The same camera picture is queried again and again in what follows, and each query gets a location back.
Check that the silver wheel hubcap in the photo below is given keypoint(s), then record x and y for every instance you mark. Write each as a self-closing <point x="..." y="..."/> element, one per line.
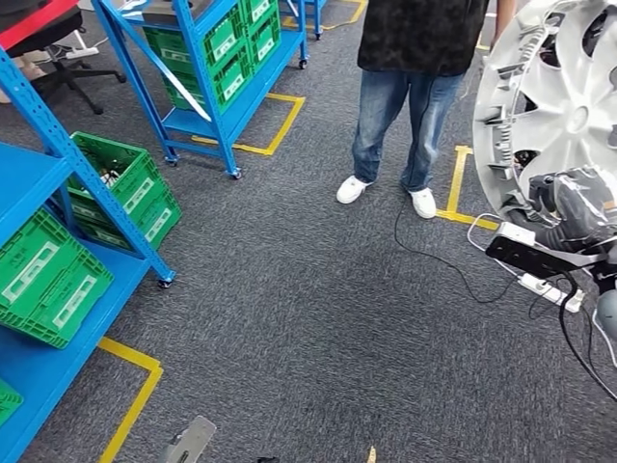
<point x="554" y="96"/>

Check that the blue metal shelf rack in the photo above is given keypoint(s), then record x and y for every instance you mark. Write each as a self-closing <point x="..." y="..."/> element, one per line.
<point x="24" y="172"/>
<point x="315" y="16"/>
<point x="222" y="115"/>

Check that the person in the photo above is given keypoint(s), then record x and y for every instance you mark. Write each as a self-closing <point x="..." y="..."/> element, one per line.
<point x="24" y="70"/>
<point x="419" y="38"/>

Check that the black robot left foot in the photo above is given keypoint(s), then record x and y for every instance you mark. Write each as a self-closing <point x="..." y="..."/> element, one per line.
<point x="190" y="441"/>

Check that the black office chair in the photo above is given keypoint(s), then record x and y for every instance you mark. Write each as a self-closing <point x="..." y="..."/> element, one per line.
<point x="57" y="70"/>

